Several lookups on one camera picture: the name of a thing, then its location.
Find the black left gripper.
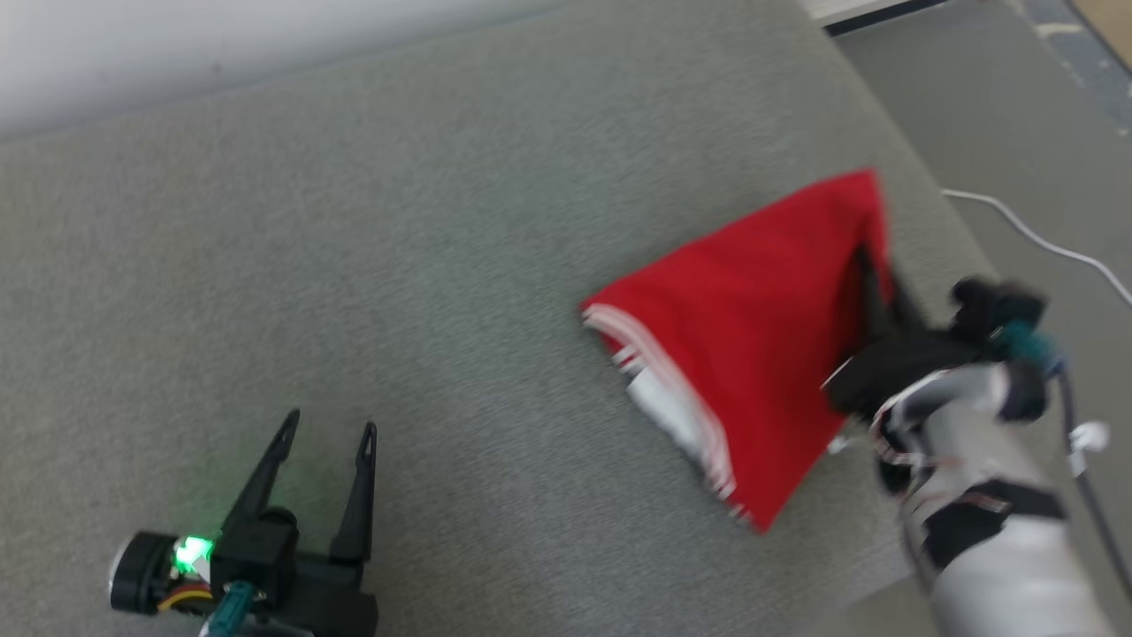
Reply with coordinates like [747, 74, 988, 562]
[111, 409, 379, 637]

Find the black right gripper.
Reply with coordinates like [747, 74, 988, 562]
[822, 246, 983, 417]

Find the red Bulls 23 jersey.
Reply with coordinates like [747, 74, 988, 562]
[579, 168, 894, 533]

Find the dark skirting board strip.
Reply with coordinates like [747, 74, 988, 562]
[827, 0, 952, 36]

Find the black right camera cable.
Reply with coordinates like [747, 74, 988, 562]
[999, 323, 1132, 611]

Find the white floor cable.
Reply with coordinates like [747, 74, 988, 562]
[942, 188, 1132, 306]

